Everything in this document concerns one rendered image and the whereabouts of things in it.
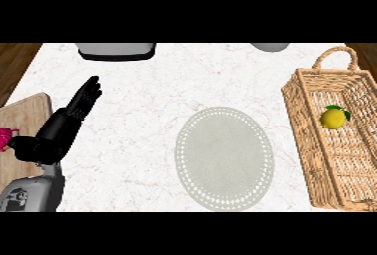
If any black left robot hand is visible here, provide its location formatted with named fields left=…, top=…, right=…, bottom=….
left=7, top=75, right=103, bottom=166

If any pale oval placemat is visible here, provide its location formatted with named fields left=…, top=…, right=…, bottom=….
left=174, top=106, right=276, bottom=212

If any yellow lemon with green leaves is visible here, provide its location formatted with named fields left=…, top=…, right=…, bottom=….
left=319, top=104, right=353, bottom=130

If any wooden cutting board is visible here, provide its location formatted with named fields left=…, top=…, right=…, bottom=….
left=0, top=92, right=54, bottom=193

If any pink fruit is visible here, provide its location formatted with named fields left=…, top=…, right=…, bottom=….
left=0, top=127, right=20, bottom=153

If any grey appliance with black base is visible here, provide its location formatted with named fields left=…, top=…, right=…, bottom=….
left=74, top=43, right=158, bottom=62

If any pale grey round bowl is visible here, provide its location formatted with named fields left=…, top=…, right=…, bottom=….
left=248, top=43, right=291, bottom=53

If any wicker basket with handle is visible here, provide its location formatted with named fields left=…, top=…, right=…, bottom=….
left=279, top=45, right=377, bottom=213

